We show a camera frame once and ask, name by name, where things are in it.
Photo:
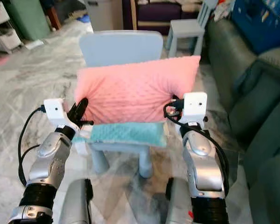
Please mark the blue plastic crate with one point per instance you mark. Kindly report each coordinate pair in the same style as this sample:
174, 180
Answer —
261, 23

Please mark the green cabinet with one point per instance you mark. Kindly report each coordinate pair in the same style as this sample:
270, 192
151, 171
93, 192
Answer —
30, 18

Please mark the silver left robot leg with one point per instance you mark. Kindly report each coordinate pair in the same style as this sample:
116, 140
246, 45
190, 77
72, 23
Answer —
77, 205

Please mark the silver right robot leg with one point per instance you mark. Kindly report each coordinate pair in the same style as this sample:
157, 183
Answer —
179, 205

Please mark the grey-green leather sofa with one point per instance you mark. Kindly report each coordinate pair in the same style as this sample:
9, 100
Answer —
261, 116

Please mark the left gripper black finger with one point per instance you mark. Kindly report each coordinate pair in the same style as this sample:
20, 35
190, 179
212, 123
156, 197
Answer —
79, 108

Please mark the white drawer shelf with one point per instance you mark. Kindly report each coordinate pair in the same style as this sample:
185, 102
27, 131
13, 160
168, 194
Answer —
7, 39

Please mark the purple upholstered bench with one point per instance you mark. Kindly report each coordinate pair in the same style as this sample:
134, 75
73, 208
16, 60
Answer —
158, 11

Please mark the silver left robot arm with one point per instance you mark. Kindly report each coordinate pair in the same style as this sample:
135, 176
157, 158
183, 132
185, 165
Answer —
46, 158

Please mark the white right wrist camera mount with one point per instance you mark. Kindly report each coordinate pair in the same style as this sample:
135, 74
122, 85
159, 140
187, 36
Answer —
195, 106

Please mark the silver robot leg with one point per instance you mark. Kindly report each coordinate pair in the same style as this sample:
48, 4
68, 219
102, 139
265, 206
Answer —
77, 205
179, 205

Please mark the light blue plastic chair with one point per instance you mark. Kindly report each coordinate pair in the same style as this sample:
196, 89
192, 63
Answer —
116, 46
186, 27

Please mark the teal dotted cushion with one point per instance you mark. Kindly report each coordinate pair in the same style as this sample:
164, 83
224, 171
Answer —
126, 134

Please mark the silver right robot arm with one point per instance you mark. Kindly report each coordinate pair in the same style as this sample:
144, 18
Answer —
203, 163

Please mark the grey bin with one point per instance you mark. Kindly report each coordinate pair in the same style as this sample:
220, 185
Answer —
105, 16

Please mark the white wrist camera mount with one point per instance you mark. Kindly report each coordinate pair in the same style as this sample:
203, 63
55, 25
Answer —
53, 111
195, 106

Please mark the pink dotted fleece pillow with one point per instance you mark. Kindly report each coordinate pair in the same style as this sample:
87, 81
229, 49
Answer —
135, 88

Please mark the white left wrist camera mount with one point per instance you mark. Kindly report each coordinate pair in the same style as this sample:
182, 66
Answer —
53, 111

